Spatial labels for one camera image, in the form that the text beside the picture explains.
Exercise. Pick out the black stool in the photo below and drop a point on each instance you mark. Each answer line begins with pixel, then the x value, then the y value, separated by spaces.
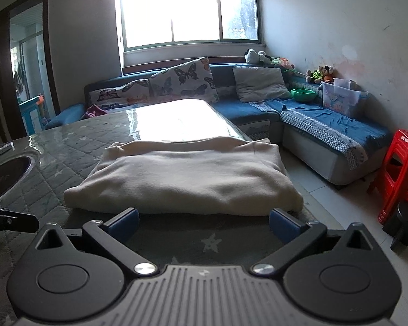
pixel 406 220

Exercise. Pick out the cream garment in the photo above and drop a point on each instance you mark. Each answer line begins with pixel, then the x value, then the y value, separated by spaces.
pixel 190 176

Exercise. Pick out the grey pillow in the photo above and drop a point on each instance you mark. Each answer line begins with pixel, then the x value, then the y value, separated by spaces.
pixel 258 83

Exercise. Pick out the green plush toy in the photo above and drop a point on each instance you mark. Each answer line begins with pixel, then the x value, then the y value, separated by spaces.
pixel 315 75

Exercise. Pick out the butterfly print pillow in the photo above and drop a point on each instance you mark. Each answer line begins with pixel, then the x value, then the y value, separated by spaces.
pixel 122 90
pixel 122 106
pixel 183 81

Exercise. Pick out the pink garment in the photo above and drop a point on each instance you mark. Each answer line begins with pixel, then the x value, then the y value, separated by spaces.
pixel 95 112

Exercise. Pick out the dark wooden door frame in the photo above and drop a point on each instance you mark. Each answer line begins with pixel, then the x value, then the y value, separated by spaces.
pixel 1 74

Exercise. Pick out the blue sofa cover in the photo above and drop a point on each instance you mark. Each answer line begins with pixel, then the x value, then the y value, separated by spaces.
pixel 326 122

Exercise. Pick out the small clear plastic container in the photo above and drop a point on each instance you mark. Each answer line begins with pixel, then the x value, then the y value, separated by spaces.
pixel 343 83

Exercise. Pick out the hanging clothes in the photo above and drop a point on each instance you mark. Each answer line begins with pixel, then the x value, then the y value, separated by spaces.
pixel 19 81

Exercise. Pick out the brown teddy bear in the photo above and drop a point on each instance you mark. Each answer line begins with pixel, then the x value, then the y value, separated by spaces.
pixel 326 71

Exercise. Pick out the red plastic stool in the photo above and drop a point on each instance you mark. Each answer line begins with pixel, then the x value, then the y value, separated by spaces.
pixel 397 163

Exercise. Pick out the colourful plush toy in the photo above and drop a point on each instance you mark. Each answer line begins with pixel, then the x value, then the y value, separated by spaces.
pixel 285 63

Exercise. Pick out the clear plastic storage box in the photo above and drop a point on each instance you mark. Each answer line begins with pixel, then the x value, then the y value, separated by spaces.
pixel 343 103

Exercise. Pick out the green bowl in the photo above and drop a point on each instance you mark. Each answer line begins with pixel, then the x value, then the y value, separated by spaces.
pixel 302 95

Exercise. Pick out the round black induction cooker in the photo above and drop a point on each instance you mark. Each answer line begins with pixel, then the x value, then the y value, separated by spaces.
pixel 3 180

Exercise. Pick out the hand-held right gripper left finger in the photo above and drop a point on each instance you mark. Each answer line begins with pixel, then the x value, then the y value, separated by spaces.
pixel 124 224

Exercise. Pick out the blue corner sofa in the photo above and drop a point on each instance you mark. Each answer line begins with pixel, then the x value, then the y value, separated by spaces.
pixel 224 78

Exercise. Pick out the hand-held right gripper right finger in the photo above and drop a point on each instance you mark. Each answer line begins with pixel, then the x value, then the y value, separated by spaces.
pixel 284 225

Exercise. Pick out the window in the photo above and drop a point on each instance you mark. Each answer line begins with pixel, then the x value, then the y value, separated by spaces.
pixel 170 10

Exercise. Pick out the blue cabinet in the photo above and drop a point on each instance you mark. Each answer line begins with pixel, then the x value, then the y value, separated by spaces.
pixel 30 115

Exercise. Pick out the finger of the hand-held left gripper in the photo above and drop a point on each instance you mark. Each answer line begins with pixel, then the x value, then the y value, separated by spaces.
pixel 17 222

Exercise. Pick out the panda plush toy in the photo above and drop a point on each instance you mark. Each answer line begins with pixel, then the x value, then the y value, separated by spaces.
pixel 253 56

